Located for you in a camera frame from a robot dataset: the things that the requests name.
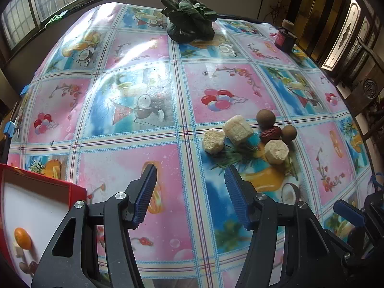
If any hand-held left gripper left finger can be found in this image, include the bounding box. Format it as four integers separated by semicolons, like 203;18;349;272
31;163;158;288

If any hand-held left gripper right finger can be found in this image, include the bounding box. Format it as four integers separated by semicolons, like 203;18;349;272
224;165;345;288

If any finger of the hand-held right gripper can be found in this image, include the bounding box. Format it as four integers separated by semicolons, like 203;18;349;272
327;231;384;273
333;199;366;229

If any red box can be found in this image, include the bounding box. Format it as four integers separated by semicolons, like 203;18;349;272
0;163;87;288

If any orange kumquat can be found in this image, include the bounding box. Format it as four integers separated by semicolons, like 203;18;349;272
14;227;32;250

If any printed plastic tablecloth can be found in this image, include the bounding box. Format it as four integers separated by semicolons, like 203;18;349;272
6;3;378;288

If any dark wooden chair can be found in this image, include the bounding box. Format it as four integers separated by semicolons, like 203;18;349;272
336;37;384;144

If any dark jar with red label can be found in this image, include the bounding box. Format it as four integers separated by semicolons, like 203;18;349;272
274;19;297;53

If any dark green leafy vegetable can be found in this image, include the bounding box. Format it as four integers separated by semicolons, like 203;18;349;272
158;0;217;43

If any wooden glass panel door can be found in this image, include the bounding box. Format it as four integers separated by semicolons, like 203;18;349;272
321;0;378;72

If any green plastic item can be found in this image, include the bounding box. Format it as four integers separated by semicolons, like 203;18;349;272
45;10;69;26

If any blue strap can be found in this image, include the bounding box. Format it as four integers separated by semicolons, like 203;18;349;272
370;172;384;191

